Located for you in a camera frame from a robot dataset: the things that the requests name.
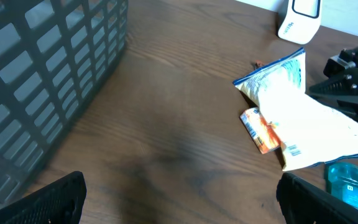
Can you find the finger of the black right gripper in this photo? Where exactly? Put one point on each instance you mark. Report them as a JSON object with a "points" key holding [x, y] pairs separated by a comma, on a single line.
{"points": [[339, 87]]}

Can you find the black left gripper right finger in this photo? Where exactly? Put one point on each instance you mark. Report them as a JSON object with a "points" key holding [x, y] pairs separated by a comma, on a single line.
{"points": [[304, 203]]}

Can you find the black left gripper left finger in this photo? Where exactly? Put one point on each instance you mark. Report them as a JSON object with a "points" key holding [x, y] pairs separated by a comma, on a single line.
{"points": [[59, 202]]}

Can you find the teal mouthwash bottle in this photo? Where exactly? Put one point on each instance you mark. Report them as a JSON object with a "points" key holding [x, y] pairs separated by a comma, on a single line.
{"points": [[342, 182]]}

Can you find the large white snack bag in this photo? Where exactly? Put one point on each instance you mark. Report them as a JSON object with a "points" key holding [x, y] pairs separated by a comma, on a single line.
{"points": [[309, 132]]}

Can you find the small orange box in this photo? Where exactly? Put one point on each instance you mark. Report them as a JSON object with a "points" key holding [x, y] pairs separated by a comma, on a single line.
{"points": [[260, 131]]}

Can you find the red chocolate bar wrapper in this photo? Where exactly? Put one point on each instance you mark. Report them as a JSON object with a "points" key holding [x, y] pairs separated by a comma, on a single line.
{"points": [[258, 64]]}

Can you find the white barcode scanner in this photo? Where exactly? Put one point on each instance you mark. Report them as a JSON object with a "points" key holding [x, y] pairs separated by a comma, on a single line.
{"points": [[299, 20]]}

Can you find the grey plastic mesh basket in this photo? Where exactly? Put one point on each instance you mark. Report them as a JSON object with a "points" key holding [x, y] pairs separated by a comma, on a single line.
{"points": [[54, 55]]}

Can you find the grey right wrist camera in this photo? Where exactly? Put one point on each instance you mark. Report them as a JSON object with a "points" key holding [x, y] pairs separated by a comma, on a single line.
{"points": [[339, 63]]}

